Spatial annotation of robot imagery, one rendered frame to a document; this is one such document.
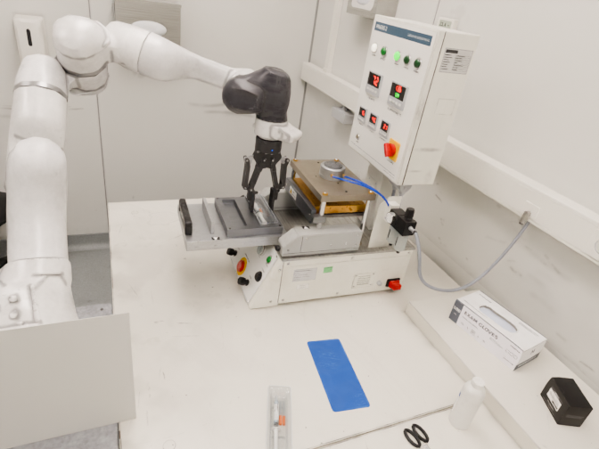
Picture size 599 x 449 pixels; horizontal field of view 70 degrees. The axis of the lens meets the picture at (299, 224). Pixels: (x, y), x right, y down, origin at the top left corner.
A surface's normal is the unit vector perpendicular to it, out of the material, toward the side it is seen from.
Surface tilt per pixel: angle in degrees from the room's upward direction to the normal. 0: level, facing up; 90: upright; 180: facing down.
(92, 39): 75
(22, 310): 46
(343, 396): 0
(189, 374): 0
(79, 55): 123
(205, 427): 0
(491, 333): 87
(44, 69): 37
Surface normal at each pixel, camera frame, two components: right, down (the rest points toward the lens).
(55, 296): 0.85, -0.36
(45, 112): 0.66, -0.27
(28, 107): 0.07, -0.26
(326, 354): 0.15, -0.86
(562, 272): -0.92, 0.07
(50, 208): 0.82, 0.12
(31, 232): 0.32, -0.22
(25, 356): 0.37, 0.50
